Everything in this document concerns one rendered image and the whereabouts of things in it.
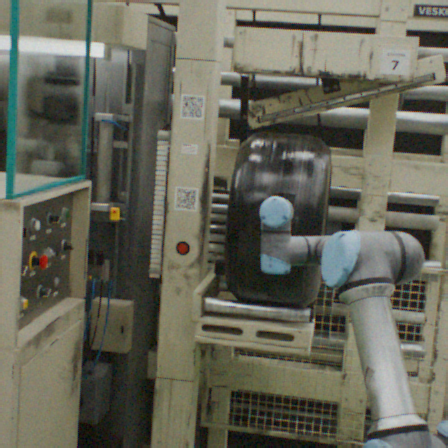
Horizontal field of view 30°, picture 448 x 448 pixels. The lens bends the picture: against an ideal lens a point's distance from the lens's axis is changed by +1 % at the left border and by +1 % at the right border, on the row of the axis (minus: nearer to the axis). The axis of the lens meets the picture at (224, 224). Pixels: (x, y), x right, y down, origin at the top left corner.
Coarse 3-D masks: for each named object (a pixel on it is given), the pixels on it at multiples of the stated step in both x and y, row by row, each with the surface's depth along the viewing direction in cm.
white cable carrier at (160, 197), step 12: (168, 132) 264; (168, 144) 264; (156, 156) 265; (168, 156) 268; (156, 168) 265; (168, 168) 268; (156, 192) 266; (156, 204) 267; (156, 216) 268; (156, 228) 269; (156, 240) 269; (156, 252) 269; (156, 264) 270; (156, 276) 270
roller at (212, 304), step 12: (204, 300) 261; (216, 300) 260; (228, 300) 260; (240, 300) 261; (216, 312) 262; (228, 312) 260; (240, 312) 259; (252, 312) 258; (264, 312) 258; (276, 312) 257; (288, 312) 257; (300, 312) 256; (312, 312) 256
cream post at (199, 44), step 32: (192, 0) 255; (224, 0) 262; (192, 32) 256; (192, 64) 258; (192, 128) 261; (192, 160) 262; (192, 224) 265; (192, 256) 267; (192, 288) 268; (160, 320) 271; (160, 352) 273; (192, 352) 271; (160, 384) 275; (192, 384) 273; (160, 416) 276; (192, 416) 279
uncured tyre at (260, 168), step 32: (256, 160) 248; (288, 160) 247; (320, 160) 250; (256, 192) 243; (288, 192) 242; (320, 192) 244; (256, 224) 242; (320, 224) 243; (256, 256) 245; (256, 288) 252; (288, 288) 249
